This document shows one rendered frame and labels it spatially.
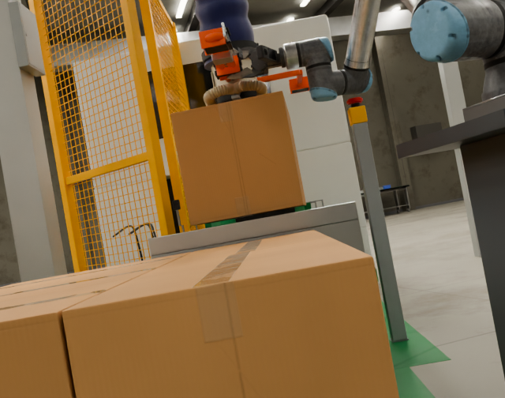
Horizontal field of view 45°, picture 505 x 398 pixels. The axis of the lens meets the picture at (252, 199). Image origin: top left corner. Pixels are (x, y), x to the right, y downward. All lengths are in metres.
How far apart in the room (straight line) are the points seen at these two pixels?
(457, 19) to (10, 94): 2.06
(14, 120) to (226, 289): 2.30
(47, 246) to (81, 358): 2.10
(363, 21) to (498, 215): 0.84
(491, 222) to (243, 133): 0.87
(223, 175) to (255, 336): 1.38
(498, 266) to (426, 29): 0.65
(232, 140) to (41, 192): 1.11
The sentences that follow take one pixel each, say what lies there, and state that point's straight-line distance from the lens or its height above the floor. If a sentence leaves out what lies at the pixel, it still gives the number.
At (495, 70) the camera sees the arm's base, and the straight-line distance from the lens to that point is 1.72.
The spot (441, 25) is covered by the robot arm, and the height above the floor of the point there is 0.99.
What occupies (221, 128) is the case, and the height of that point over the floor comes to 0.94.
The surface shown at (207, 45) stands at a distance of 1.84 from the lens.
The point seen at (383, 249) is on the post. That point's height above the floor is 0.39.
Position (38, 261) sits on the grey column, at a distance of 2.91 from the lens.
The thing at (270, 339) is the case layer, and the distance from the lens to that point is 0.77.
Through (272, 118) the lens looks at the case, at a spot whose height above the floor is 0.94.
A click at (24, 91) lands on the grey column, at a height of 1.36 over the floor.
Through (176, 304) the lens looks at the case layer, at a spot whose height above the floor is 0.53.
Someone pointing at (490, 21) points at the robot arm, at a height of 0.98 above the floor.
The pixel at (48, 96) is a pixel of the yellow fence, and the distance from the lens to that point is 3.53.
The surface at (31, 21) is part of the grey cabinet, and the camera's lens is 3.16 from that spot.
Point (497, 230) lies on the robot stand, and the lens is 1.71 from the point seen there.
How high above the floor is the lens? 0.62
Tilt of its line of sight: 2 degrees up
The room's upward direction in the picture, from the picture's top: 10 degrees counter-clockwise
